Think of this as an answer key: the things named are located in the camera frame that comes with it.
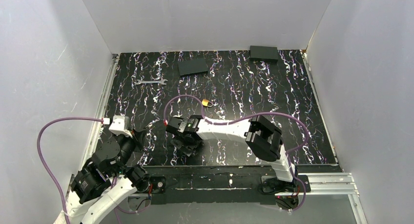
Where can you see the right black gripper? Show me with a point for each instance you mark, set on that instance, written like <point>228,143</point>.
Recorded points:
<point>127,145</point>

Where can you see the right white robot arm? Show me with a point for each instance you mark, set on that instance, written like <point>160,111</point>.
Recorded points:
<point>260,135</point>

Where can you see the silver open-end wrench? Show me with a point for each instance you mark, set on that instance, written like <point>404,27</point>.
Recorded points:
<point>161,82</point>

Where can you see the black flat plate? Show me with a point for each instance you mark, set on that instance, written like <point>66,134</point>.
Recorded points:
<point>191,67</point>

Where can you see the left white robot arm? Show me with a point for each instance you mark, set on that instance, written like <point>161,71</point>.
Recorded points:
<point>102,184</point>

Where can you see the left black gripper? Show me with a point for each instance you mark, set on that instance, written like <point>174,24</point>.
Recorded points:
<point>185,128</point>

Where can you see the aluminium frame rail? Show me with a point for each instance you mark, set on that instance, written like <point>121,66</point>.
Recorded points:
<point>92,96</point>

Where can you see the black rectangular box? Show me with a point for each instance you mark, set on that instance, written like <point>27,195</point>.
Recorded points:
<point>264,53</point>

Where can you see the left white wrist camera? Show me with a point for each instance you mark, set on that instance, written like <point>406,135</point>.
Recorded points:
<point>119,125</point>

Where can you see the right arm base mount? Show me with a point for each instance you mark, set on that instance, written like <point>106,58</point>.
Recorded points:
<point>289,196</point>

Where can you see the small brass padlock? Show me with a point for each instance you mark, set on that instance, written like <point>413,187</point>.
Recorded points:
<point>206,103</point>

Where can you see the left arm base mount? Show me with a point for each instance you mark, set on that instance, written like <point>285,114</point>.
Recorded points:
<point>141,200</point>

